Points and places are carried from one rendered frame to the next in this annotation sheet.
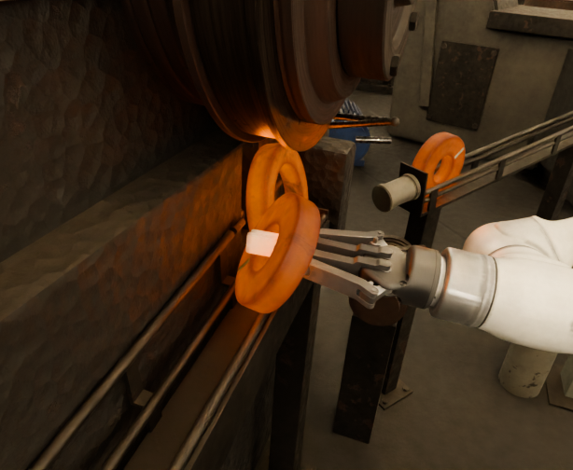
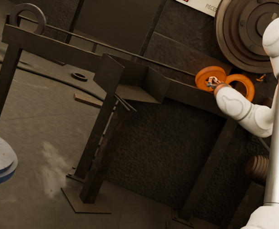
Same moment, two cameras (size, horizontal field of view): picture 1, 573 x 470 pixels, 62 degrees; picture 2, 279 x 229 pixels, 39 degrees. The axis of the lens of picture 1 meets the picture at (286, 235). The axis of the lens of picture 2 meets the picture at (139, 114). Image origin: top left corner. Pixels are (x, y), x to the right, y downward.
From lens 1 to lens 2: 1.84 m
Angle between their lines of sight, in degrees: 65
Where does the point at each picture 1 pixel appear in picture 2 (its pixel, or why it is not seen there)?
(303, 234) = (210, 67)
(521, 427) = not seen: outside the picture
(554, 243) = (258, 107)
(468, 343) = not seen: outside the picture
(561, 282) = (231, 90)
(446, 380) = not seen: outside the picture
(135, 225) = (190, 48)
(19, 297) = (166, 37)
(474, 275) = (223, 85)
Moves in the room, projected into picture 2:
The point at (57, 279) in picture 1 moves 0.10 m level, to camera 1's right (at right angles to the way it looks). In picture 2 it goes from (172, 40) to (178, 44)
